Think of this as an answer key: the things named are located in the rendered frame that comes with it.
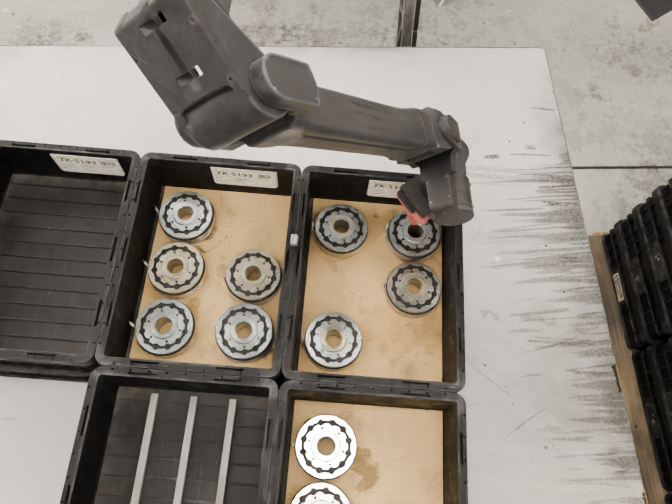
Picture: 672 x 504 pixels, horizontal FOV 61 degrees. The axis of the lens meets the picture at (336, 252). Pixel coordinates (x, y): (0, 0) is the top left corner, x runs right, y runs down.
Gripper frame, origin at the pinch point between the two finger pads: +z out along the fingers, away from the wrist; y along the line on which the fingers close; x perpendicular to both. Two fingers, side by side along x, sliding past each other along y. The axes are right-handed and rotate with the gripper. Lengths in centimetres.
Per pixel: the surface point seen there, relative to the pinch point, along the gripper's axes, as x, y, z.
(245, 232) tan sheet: 19.1, -27.5, 11.6
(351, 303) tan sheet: -4.2, -18.2, 11.8
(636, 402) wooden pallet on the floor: -61, 52, 82
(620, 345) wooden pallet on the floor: -46, 60, 82
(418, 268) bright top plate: -6.1, -4.4, 9.2
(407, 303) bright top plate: -10.5, -10.2, 9.1
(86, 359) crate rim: 9, -61, 1
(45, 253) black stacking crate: 36, -62, 11
